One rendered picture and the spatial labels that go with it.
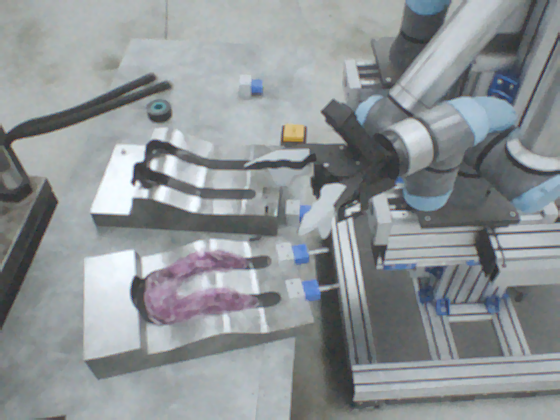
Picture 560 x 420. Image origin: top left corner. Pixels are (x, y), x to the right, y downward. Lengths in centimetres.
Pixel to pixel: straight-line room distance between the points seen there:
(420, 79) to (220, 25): 290
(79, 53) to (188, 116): 194
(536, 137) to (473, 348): 114
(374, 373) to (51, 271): 106
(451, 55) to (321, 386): 148
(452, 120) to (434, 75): 14
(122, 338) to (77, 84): 239
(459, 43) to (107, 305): 90
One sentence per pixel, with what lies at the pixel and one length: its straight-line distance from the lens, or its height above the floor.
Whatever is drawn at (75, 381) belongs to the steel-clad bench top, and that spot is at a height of 80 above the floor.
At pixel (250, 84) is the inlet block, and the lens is 186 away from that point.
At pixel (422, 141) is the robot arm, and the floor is 147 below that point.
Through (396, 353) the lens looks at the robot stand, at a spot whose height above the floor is 21.
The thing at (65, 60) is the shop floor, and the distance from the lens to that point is 367.
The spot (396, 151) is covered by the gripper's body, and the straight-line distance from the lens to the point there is 76.
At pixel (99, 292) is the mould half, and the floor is 91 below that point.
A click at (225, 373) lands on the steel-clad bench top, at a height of 80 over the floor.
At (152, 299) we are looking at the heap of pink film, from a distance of 130.
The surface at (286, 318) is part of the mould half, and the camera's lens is 128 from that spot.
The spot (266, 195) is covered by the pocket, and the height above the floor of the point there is 86.
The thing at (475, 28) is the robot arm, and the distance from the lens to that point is 93.
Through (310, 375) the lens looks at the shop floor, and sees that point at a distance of 214.
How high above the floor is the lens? 199
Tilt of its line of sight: 51 degrees down
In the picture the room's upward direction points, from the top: straight up
